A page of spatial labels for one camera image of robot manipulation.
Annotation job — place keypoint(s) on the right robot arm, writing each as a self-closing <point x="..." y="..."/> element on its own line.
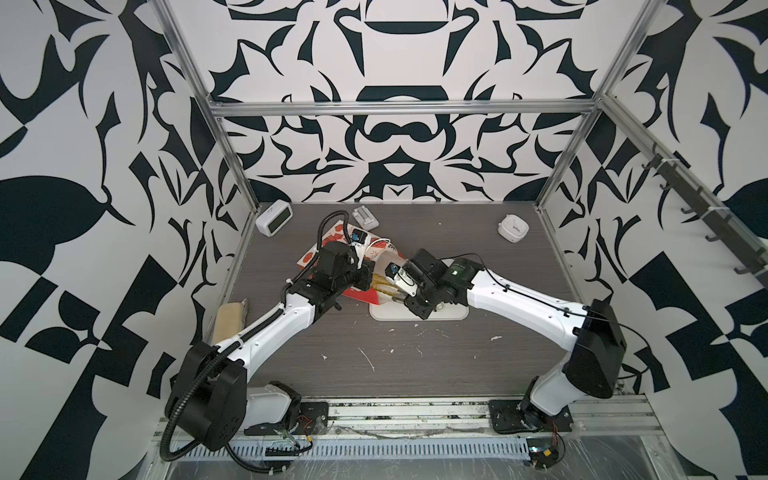
<point x="590" y="335"/>

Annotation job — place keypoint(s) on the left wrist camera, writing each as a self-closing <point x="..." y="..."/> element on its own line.
<point x="358" y="237"/>

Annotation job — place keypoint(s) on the white digital clock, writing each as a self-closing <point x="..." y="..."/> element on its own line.
<point x="274" y="218"/>

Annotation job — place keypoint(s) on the long striped fake bread loaf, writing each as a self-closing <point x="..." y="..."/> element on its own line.
<point x="382" y="286"/>

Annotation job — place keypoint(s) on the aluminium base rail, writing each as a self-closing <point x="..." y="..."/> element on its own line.
<point x="462" y="427"/>

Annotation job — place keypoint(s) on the wall hook rail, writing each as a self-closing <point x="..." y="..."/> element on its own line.
<point x="703" y="205"/>

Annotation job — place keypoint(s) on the small circuit board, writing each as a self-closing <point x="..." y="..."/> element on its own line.
<point x="545" y="453"/>

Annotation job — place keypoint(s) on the beige foam pad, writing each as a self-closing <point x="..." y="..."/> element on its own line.
<point x="230" y="320"/>

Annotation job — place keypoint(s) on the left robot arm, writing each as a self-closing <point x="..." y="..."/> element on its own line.
<point x="209" y="403"/>

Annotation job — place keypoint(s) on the white plastic tray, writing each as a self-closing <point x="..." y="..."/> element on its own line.
<point x="386" y="310"/>

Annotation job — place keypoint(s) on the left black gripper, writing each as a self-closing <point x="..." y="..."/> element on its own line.
<point x="360" y="278"/>

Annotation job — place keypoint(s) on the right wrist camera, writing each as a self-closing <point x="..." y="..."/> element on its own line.
<point x="398" y="277"/>

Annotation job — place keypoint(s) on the small grey white device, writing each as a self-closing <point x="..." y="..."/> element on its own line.
<point x="364" y="218"/>

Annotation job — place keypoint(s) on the red white paper bag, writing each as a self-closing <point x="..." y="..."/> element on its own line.
<point x="336" y="227"/>

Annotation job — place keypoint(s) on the white round timer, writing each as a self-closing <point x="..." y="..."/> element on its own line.
<point x="513" y="228"/>

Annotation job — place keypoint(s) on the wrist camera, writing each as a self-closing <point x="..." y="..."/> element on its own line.
<point x="358" y="237"/>
<point x="398" y="277"/>

